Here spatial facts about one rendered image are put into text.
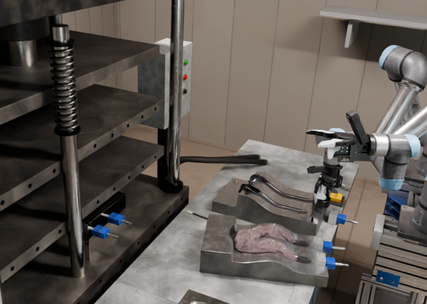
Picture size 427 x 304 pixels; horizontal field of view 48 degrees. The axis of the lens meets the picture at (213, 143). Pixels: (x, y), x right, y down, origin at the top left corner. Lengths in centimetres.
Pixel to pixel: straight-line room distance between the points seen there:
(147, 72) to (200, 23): 222
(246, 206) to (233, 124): 256
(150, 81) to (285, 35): 212
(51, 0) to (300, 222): 139
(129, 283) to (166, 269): 16
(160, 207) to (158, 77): 64
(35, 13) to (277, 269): 125
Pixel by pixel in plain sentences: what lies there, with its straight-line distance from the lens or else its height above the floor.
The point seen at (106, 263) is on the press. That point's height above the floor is 79.
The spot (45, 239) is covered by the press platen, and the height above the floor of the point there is 103.
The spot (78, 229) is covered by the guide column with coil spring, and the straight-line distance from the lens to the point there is 188.
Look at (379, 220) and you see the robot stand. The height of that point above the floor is 99.
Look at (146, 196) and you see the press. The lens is 248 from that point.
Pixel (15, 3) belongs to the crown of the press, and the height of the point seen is 186.
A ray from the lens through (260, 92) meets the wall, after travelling 455.
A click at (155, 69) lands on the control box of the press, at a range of 243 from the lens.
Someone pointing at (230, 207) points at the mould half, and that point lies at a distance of 229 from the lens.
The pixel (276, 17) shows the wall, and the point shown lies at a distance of 436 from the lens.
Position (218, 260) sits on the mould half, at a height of 87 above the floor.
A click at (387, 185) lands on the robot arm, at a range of 172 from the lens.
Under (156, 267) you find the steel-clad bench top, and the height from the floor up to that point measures 80.
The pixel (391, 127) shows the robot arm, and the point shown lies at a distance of 214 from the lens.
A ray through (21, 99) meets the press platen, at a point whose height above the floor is 154.
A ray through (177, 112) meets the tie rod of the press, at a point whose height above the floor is 123.
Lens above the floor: 208
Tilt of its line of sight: 25 degrees down
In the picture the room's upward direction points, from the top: 4 degrees clockwise
